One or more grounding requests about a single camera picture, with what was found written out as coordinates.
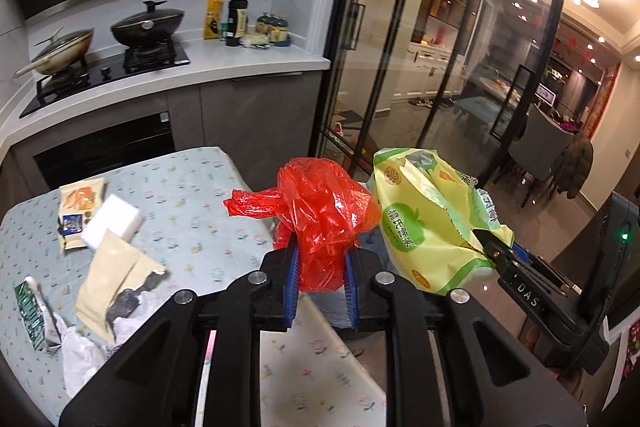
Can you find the dining table with teal cloth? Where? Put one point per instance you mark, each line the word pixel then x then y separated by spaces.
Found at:
pixel 485 107

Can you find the red wall hanging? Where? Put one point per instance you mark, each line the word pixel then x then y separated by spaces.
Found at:
pixel 602 107

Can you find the green snack wrapper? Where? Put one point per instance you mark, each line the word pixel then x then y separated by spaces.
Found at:
pixel 32 317

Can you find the yellow green plastic bag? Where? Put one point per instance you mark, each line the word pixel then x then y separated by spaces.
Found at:
pixel 425 217

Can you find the red white printed cloth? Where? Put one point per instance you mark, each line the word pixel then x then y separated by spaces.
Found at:
pixel 627 357

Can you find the red plastic bag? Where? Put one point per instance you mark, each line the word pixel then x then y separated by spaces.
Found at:
pixel 320 212

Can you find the grey kitchen cabinet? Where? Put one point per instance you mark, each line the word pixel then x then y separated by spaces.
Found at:
pixel 250 122

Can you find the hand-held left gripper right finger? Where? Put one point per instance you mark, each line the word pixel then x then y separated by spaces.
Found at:
pixel 351 292

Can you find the white sideboard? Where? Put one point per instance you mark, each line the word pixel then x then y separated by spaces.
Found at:
pixel 435 67

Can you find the yellow seasoning packet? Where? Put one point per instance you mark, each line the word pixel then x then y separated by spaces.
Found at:
pixel 214 17

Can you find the dark jacket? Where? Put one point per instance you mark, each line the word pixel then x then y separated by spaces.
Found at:
pixel 574 167

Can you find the dark soy sauce bottle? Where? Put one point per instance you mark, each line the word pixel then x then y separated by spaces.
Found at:
pixel 237 19

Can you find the grey dining chair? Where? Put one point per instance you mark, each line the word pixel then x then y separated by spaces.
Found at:
pixel 537 147

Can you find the beige wok with glass lid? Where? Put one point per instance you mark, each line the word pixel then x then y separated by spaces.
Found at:
pixel 60 49

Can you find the crumpled white tissue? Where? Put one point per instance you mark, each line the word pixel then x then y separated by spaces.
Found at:
pixel 80 357

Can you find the black wok with lid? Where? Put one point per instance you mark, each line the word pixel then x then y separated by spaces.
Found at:
pixel 147 27

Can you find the white kitchen countertop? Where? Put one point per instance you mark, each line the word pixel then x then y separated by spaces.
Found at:
pixel 240 62

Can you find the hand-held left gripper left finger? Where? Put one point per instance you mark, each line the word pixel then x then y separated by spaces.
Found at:
pixel 292 287

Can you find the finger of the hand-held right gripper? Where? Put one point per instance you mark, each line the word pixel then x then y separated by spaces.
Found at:
pixel 500 257
pixel 520 253

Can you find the black built-in oven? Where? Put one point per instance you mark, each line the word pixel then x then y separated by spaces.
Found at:
pixel 105 147

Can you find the white foam block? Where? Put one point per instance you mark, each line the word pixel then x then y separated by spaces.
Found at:
pixel 112 217

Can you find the black framed glass door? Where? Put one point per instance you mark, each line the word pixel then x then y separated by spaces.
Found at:
pixel 400 122

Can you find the clear bag of garlic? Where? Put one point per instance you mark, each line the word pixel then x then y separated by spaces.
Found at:
pixel 255 41

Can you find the orange printed snack packet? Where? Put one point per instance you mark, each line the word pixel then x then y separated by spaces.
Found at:
pixel 80 207

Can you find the floral tablecloth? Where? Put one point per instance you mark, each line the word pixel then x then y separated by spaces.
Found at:
pixel 190 207

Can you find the beige paper wrapper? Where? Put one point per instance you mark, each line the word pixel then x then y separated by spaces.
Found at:
pixel 110 277

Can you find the teal spice jar set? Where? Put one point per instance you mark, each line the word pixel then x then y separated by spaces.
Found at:
pixel 274 29

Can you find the black gas stove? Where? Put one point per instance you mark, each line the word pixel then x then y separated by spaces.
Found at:
pixel 100 74

